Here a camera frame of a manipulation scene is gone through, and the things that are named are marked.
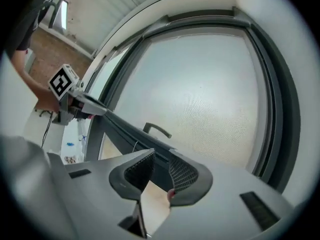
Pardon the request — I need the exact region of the black cable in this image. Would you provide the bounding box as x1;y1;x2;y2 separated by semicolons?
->
41;111;55;149

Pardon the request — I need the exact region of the clear spray bottle blue trigger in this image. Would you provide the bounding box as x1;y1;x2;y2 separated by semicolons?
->
76;122;88;145

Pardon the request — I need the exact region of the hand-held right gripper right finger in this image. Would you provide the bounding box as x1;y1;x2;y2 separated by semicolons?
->
149;155;295;240

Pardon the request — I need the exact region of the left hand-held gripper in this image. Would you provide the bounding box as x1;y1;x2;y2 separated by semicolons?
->
47;63;109;125

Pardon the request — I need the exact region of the person's left hand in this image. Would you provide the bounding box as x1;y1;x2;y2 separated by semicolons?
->
69;99;94;120

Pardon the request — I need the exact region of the grey mesh filter screen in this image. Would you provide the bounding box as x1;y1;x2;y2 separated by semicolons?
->
103;6;276;182

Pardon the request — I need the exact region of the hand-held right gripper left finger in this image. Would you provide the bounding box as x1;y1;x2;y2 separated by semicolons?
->
46;147;156;240

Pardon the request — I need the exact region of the person's left forearm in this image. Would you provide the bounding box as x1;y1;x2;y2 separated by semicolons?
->
13;50;61;113

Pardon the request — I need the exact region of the black window handle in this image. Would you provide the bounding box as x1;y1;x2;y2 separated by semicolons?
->
142;122;173;139

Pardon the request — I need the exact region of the black window frame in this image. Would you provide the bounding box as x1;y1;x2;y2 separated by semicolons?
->
84;6;302;195

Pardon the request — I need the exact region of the long ceiling light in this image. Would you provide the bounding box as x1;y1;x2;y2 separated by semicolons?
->
59;0;69;31

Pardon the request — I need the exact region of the person's right hand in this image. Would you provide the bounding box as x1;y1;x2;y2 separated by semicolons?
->
143;180;176;238

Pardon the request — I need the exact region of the white panel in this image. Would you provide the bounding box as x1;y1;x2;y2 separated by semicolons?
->
59;118;88;165

